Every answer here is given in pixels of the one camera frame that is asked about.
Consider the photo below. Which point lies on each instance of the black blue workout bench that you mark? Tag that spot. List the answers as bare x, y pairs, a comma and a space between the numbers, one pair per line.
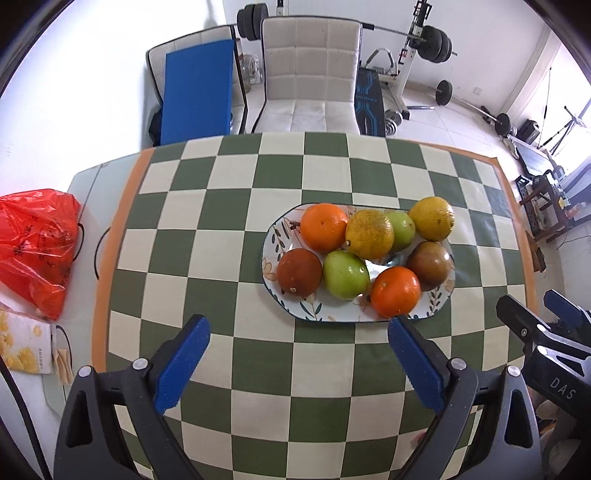
369, 104

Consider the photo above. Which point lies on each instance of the yellow printed paper box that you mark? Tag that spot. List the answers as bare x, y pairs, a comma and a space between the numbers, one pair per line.
25, 344

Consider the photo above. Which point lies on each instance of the floral oval plate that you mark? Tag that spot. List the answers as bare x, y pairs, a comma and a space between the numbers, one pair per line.
344, 309

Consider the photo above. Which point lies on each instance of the black speaker box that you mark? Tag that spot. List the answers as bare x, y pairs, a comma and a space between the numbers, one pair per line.
528, 132

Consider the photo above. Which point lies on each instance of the green white checkered tablecloth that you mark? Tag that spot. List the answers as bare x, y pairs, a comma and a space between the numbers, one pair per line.
207, 258

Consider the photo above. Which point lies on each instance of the black plastic crate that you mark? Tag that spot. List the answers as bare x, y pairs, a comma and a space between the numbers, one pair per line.
521, 189

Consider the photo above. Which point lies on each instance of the brown green fruit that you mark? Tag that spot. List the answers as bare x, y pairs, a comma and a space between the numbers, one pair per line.
430, 265

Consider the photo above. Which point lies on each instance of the red plastic bag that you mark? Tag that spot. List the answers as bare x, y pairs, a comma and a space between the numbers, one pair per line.
37, 244

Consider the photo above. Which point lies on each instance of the white padded chair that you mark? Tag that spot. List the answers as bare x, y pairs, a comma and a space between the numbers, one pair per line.
309, 78

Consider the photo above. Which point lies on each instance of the blue mat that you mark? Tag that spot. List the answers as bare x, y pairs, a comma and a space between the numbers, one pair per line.
196, 92

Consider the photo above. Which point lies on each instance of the barbell with black weights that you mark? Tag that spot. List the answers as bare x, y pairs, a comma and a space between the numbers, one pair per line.
436, 44

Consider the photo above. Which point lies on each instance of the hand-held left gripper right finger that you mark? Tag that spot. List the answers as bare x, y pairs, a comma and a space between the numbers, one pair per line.
418, 364

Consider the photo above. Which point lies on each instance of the yellow citrus fruit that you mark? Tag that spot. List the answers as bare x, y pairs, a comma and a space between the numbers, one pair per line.
431, 218
369, 234

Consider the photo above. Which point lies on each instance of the white squat rack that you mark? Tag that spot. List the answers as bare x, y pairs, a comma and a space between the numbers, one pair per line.
411, 60

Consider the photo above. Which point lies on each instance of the green apple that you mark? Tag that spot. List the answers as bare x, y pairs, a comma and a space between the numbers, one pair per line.
402, 229
346, 274

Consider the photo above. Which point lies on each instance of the small wooden stool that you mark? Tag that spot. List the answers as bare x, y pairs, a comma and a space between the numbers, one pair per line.
535, 254

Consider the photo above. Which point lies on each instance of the orange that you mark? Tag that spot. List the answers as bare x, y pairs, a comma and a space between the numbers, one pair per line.
324, 227
395, 290

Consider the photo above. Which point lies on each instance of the grey treadmill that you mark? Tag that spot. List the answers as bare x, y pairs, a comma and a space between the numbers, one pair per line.
535, 157

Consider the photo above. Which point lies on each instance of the small dumbbell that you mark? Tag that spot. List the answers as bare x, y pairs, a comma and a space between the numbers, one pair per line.
395, 123

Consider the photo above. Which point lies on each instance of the reddish brown fruit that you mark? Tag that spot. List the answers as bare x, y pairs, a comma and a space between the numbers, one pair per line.
299, 271

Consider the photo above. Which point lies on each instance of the dark wooden chair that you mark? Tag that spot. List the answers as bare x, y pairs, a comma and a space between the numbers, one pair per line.
549, 207

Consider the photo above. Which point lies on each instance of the black tripod stand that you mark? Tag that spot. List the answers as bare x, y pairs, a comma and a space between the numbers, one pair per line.
565, 127

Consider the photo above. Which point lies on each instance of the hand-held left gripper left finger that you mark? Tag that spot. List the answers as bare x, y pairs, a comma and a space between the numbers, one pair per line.
182, 360

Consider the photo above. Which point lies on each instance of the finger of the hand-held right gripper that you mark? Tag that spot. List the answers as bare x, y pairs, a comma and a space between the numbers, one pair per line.
519, 316
565, 309

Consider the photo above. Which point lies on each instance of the small barbell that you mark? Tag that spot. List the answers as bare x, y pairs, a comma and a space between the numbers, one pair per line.
445, 91

